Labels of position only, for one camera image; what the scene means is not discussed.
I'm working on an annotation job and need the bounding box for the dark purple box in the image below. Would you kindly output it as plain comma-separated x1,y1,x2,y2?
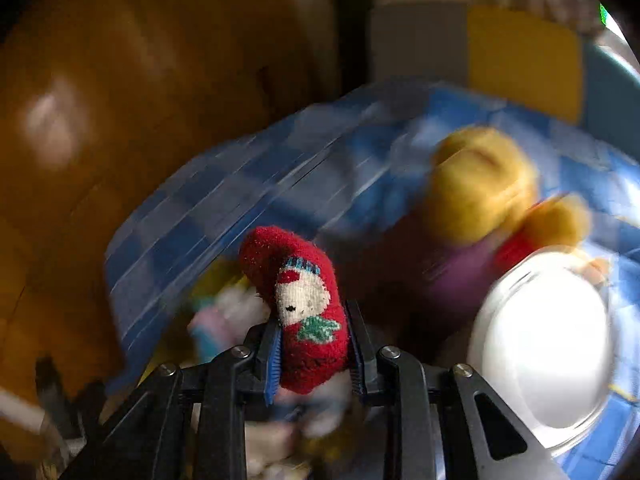
390,235,497,320

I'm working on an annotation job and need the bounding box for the black headboard post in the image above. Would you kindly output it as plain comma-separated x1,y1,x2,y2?
332,0,374,94

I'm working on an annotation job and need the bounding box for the gold storage box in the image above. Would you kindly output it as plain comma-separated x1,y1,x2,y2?
142,258,270,377

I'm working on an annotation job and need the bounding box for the red christmas sock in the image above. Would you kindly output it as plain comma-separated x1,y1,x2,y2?
239,226,349,394

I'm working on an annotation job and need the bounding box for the yellow giraffe plush toy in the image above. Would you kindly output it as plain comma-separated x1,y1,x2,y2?
420,127,611,281

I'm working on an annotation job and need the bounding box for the white metal tin can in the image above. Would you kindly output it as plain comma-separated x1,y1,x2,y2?
466,247,617,457

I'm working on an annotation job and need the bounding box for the blue plaid bed cover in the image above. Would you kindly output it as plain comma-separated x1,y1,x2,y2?
105,79,639,479

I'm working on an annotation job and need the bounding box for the teal headboard cushion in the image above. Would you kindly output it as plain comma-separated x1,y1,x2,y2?
582,42,639,159

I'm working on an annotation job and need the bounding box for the grey headboard cushion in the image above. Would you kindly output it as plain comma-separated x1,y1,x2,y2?
370,1,469,86

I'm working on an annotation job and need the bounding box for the yellow headboard cushion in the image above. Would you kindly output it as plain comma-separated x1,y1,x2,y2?
466,4,584,125

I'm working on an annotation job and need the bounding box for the pink fabric pouch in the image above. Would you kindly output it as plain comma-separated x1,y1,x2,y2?
188,284,270,364

